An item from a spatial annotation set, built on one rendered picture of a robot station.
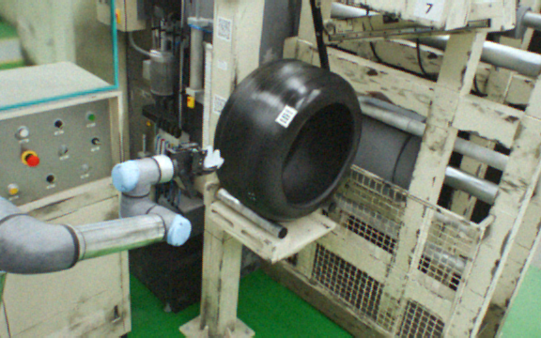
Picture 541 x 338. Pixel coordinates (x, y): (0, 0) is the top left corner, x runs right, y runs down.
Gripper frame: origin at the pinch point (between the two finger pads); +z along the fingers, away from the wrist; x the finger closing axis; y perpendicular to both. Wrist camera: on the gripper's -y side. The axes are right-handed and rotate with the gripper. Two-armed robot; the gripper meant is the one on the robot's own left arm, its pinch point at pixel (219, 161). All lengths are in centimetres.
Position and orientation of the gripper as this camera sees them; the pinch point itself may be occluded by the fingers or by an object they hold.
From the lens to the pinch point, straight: 160.3
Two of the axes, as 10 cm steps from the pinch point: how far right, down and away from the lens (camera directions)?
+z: 6.8, -1.8, 7.1
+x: -7.1, -3.9, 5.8
